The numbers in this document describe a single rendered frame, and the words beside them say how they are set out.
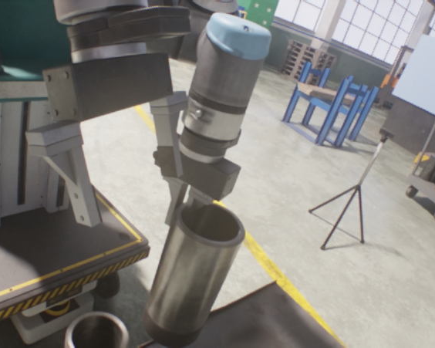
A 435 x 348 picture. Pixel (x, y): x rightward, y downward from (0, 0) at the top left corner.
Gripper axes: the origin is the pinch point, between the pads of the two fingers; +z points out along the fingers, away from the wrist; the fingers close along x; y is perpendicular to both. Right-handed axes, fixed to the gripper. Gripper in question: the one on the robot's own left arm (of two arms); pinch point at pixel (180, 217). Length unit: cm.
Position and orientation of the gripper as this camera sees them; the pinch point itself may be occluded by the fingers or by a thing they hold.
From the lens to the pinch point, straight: 59.8
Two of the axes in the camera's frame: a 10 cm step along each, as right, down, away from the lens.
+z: -2.9, 8.6, 4.3
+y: -4.9, 2.5, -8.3
